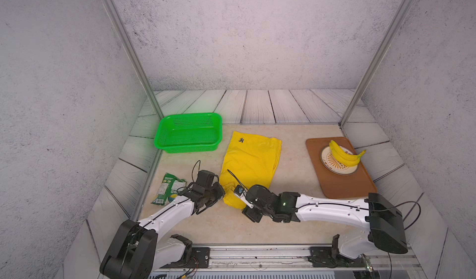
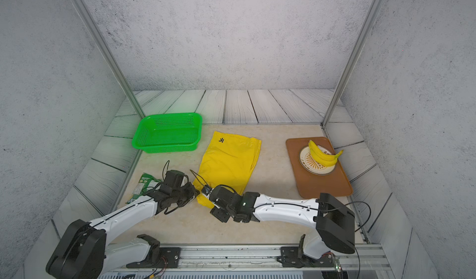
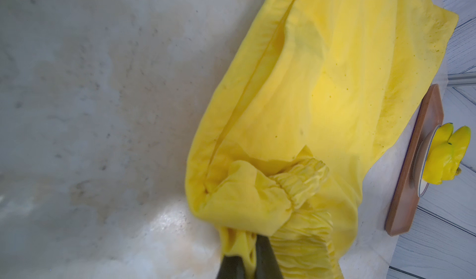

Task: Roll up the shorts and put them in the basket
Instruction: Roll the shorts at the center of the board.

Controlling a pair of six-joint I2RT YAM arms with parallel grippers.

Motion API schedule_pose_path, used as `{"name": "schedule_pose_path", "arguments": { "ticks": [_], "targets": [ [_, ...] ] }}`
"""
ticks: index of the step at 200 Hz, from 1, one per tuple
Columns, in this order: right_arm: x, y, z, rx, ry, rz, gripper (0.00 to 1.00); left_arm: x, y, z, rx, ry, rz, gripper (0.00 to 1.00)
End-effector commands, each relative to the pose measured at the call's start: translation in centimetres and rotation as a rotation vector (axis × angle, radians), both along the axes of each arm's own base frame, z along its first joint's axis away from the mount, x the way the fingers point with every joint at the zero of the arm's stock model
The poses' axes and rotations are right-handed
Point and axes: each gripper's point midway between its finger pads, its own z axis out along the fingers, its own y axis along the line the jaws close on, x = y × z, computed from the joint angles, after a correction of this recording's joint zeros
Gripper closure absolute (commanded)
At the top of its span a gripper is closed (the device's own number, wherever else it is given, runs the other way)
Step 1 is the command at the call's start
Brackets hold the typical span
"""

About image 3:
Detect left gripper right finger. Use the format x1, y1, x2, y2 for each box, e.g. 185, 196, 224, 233
255, 235, 283, 279

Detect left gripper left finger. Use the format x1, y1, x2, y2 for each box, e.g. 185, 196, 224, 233
216, 256, 245, 279

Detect yellow shorts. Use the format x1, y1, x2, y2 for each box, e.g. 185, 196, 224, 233
185, 0, 458, 279

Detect white patterned plate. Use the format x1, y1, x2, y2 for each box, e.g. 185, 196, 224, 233
412, 125, 441, 198

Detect yellow banana bunch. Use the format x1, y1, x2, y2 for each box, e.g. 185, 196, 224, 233
422, 123, 471, 185

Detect brown wooden tray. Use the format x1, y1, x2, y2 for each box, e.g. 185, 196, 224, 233
385, 84, 444, 236

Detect right aluminium corner post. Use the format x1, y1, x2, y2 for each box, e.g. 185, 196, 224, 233
447, 73, 476, 88

